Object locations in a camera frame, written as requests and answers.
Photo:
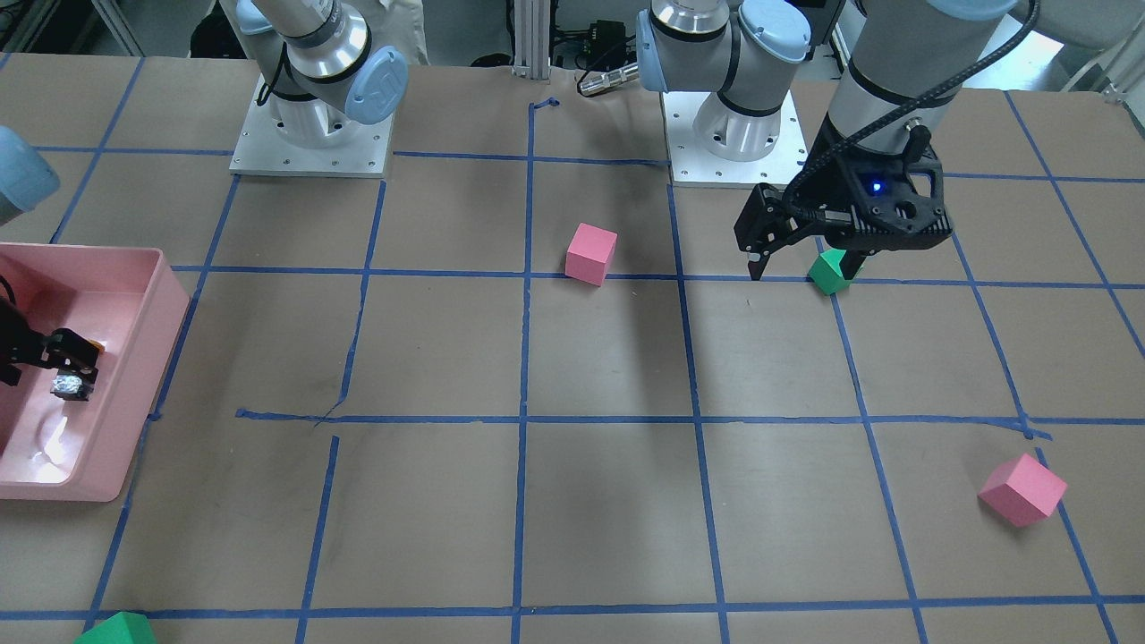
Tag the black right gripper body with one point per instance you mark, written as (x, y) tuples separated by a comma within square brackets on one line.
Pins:
[(20, 347)]

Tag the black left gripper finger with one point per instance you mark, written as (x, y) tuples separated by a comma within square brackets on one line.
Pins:
[(757, 263), (851, 262)]

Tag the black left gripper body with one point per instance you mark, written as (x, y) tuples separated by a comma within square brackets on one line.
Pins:
[(825, 186)]

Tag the yellow push button switch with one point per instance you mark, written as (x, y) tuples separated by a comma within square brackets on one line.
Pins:
[(77, 370)]

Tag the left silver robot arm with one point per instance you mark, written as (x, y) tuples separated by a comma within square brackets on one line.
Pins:
[(910, 60)]

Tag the green cube near left gripper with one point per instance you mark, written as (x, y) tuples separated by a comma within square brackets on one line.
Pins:
[(825, 273)]

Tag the pink plastic bin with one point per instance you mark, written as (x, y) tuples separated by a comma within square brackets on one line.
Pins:
[(87, 333)]

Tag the pink cube centre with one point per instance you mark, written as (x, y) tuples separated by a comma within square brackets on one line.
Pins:
[(590, 254)]

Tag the pink cube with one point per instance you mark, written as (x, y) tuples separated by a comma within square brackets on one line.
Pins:
[(1023, 491), (590, 254)]

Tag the pink cube far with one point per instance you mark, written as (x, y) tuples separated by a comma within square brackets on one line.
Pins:
[(1023, 491)]

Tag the green cube at table edge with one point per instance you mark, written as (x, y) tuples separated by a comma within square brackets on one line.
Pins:
[(120, 628)]

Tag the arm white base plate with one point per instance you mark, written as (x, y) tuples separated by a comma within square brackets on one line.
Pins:
[(293, 139), (689, 152)]

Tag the silver cable connector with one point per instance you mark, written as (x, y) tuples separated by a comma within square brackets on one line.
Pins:
[(608, 80)]

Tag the aluminium frame post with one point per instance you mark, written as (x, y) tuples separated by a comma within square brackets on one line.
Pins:
[(532, 21)]

